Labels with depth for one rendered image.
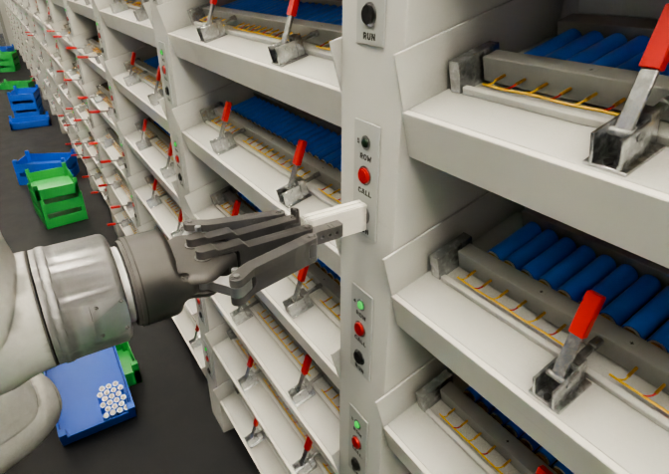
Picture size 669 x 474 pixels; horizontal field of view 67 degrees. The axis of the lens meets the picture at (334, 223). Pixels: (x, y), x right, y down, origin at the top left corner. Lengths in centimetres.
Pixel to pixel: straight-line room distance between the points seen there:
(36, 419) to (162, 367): 73
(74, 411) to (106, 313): 135
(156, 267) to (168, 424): 128
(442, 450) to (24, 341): 44
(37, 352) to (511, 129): 37
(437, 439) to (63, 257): 44
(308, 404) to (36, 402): 54
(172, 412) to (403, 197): 132
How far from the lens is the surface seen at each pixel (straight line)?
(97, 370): 178
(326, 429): 90
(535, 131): 39
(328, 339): 76
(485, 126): 40
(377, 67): 47
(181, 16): 108
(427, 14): 45
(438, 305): 51
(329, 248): 61
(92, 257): 41
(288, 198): 71
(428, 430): 65
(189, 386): 176
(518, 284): 49
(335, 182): 69
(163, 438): 164
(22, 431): 118
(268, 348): 105
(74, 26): 246
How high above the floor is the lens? 120
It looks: 27 degrees down
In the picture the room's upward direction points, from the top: straight up
